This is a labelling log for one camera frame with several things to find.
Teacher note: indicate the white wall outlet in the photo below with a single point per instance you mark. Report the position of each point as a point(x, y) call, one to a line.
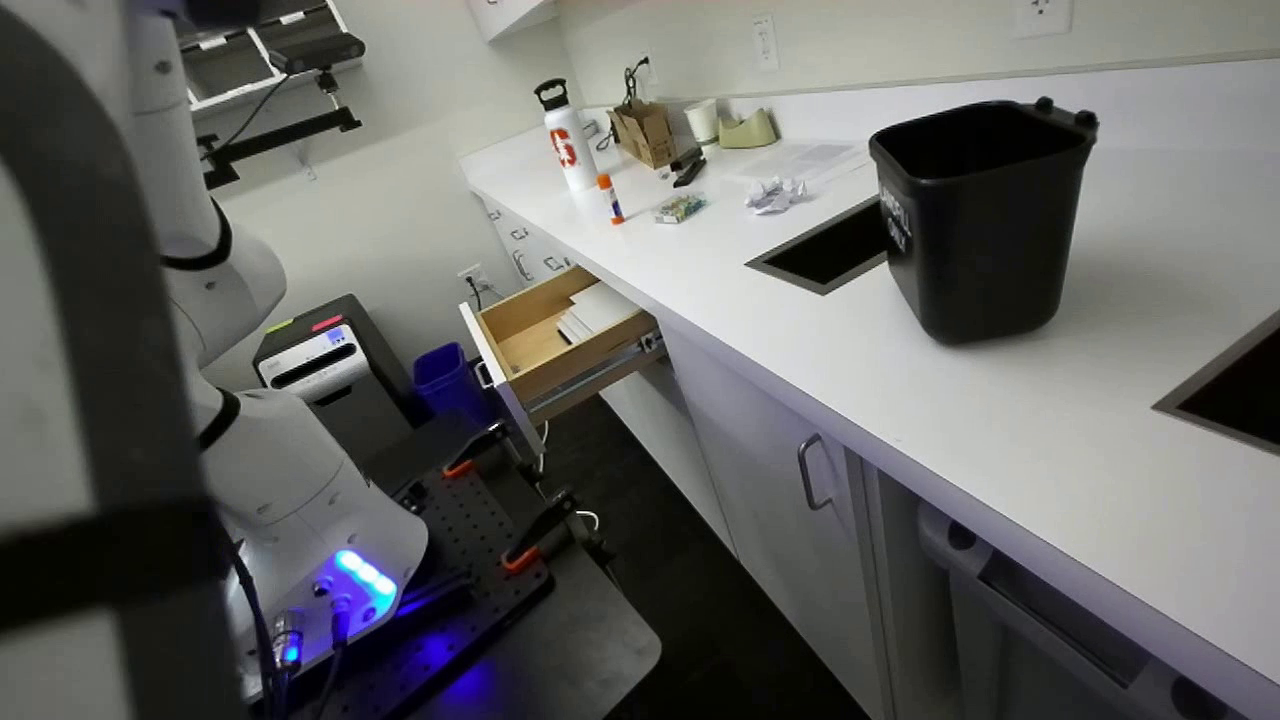
point(1040, 19)

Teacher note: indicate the brown cardboard box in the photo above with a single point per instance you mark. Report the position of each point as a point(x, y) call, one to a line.
point(646, 132)

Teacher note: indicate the black white printer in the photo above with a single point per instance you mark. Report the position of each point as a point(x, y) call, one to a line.
point(341, 365)

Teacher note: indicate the green tape dispenser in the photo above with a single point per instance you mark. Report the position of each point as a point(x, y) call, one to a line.
point(758, 131)

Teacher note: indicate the black plastic bin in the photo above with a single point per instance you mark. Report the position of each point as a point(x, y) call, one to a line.
point(982, 204)

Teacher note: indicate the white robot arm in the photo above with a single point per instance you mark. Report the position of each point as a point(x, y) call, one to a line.
point(169, 551)

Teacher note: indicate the white paper cup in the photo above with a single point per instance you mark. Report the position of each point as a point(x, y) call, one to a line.
point(700, 121)

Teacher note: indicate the crumpled clear plastic wrapper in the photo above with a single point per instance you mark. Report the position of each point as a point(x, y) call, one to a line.
point(772, 197)

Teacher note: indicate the small green packet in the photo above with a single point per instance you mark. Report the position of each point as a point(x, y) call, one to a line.
point(677, 211)

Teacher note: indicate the orange capped glue stick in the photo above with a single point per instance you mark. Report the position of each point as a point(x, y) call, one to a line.
point(613, 202)

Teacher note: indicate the open wooden drawer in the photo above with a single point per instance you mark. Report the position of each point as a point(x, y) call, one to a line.
point(554, 345)

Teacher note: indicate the orange handled clamp far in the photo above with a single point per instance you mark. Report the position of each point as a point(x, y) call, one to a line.
point(464, 458)

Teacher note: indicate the white water bottle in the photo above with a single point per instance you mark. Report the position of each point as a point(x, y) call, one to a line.
point(564, 132)

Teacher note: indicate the blue trash bin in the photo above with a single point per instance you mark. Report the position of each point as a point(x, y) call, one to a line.
point(451, 385)

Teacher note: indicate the black stapler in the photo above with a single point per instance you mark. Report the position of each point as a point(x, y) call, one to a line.
point(691, 169)

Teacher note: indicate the orange handled clamp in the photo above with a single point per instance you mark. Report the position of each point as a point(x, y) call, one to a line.
point(464, 458)
point(559, 511)

